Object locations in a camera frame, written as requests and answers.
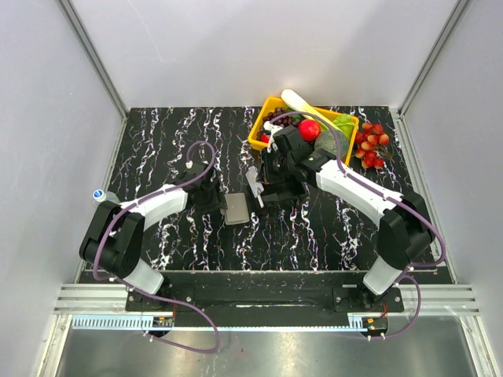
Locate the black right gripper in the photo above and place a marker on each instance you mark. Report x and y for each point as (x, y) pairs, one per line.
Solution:
(268, 176)

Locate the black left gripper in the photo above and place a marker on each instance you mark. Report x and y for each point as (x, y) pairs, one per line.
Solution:
(215, 202)

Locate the beige leather card holder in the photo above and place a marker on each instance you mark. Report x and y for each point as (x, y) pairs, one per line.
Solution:
(236, 211)

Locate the white card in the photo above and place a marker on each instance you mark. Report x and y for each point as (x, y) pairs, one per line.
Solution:
(255, 186)

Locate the black plastic card box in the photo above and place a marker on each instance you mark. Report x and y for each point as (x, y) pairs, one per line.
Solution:
(283, 195)

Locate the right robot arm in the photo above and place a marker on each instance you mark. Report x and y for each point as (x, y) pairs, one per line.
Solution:
(403, 221)

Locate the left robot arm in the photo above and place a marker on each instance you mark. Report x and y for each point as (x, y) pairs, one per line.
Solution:
(114, 237)

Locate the red apple right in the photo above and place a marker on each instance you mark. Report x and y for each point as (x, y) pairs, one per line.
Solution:
(309, 130)

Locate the red apple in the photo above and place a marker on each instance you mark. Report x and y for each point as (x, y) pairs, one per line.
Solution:
(264, 138)
(309, 130)

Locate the red apple left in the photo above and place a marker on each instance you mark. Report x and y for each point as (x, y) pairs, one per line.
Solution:
(264, 138)

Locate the green melon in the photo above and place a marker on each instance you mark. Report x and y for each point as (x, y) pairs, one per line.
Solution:
(327, 142)

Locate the white green leek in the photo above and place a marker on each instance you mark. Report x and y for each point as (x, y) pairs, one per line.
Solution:
(297, 103)

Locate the dark purple grape bunch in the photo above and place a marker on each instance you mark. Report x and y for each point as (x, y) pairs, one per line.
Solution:
(284, 121)

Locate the yellow plastic bin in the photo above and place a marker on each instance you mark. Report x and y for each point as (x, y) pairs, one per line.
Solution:
(271, 103)

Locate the green lettuce leaf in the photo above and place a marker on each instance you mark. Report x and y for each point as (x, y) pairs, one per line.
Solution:
(345, 124)

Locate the red lychee bunch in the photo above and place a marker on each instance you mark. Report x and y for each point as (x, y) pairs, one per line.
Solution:
(373, 146)

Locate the clear plastic water bottle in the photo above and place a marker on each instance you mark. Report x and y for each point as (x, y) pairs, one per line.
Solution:
(101, 196)

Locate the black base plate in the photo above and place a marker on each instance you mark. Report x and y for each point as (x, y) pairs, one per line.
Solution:
(273, 299)

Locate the aluminium frame rail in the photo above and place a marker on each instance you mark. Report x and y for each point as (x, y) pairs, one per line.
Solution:
(84, 39)

